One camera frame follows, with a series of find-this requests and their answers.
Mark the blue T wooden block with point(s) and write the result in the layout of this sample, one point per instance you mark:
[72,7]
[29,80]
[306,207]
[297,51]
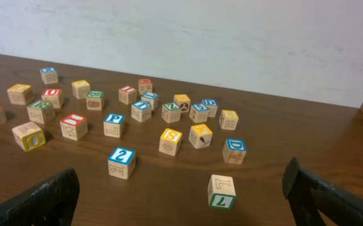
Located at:
[141,111]

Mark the yellow O side block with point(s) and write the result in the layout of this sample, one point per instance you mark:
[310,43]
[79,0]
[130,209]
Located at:
[29,136]

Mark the green Z wooden block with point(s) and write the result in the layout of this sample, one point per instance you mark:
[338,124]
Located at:
[171,112]

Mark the yellow picture wooden block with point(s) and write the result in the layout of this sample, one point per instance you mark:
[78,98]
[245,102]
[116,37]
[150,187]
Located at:
[200,136]

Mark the blue D block far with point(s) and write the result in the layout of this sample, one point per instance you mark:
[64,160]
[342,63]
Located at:
[212,105]

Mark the blue D block near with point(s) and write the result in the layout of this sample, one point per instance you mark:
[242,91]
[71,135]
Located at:
[234,151]

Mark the blue 2 wooden block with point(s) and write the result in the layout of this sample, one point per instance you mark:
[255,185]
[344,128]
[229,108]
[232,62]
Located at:
[121,162]

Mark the red i block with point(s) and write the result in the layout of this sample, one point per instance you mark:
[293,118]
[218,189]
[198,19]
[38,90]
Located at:
[74,126]
[127,95]

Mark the green B wooden block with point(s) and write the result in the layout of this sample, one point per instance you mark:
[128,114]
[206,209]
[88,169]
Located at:
[95,100]

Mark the yellow S wooden block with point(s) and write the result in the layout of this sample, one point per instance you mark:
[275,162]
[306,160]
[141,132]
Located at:
[170,142]

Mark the yellow O top block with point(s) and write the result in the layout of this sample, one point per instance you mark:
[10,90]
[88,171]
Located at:
[20,94]

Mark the red block far top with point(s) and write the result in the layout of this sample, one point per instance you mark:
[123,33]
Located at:
[145,85]

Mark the blue d block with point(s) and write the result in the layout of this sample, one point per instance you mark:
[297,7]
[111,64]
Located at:
[234,151]
[212,105]

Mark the green R wooden block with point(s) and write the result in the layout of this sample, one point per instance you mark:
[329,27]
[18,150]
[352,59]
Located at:
[41,111]

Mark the blue 5 wooden block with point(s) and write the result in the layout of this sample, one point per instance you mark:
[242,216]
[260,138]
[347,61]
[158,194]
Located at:
[199,113]

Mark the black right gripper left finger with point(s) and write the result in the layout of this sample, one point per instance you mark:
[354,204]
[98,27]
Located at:
[51,202]

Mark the red I block lower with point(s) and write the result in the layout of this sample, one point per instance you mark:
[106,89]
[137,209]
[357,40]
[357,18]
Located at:
[74,126]

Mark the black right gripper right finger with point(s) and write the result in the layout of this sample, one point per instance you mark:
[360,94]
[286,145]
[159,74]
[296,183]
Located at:
[310,196]

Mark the red I block upper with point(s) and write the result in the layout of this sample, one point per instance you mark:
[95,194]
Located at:
[127,95]

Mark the green 7 wooden block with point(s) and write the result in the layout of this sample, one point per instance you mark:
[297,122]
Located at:
[221,192]

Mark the yellow block centre top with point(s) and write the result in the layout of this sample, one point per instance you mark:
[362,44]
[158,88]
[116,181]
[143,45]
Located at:
[80,88]

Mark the yellow monkey picture block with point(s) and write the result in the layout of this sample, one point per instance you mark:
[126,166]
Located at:
[183,101]

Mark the blue X wooden block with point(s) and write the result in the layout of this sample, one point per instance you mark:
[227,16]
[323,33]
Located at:
[49,75]

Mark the blue L wooden block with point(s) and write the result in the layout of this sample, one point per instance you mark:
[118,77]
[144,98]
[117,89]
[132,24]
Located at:
[151,98]

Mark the yellow 8 wooden block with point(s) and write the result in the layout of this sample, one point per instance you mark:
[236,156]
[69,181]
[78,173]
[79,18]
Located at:
[228,119]

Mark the blue P wooden block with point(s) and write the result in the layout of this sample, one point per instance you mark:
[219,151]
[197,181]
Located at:
[113,125]

